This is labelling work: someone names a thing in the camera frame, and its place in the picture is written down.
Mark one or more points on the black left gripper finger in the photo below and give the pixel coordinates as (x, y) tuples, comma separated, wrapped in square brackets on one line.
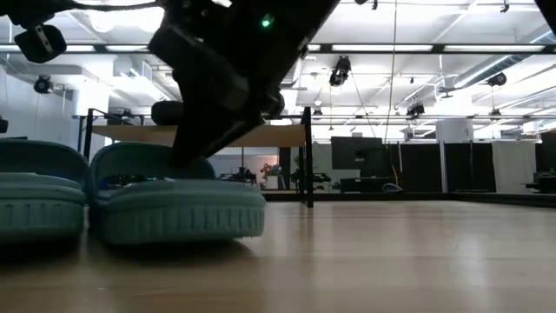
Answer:
[(189, 126), (217, 130)]

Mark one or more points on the teal slide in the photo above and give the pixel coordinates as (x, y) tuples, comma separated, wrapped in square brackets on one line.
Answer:
[(39, 204), (174, 213)]

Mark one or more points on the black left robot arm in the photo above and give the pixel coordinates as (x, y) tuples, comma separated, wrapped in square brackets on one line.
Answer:
[(282, 11)]

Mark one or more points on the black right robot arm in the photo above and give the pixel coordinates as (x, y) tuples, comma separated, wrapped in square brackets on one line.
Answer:
[(549, 11)]

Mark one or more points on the flowers in white pot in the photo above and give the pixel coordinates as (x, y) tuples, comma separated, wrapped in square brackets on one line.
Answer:
[(271, 180)]

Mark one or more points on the black hanging ceiling device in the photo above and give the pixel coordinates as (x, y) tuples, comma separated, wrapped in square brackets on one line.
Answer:
[(42, 84), (341, 71), (415, 109), (497, 79)]

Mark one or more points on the black partition panel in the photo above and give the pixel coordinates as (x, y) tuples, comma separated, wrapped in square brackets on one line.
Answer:
[(419, 167), (471, 167)]

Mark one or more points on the black overhead light bar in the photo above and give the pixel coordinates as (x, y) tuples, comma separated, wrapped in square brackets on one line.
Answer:
[(438, 48)]

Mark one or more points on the white partition panel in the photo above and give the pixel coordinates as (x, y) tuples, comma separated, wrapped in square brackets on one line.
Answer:
[(514, 167)]

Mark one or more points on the wooden shelf with black frame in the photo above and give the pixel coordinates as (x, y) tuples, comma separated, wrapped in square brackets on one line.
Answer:
[(278, 135)]

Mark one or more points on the black wall monitor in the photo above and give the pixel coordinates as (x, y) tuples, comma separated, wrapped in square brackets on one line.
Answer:
[(356, 152)]

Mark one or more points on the black aluminium table frame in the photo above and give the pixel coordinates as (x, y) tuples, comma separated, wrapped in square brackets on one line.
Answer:
[(434, 197)]

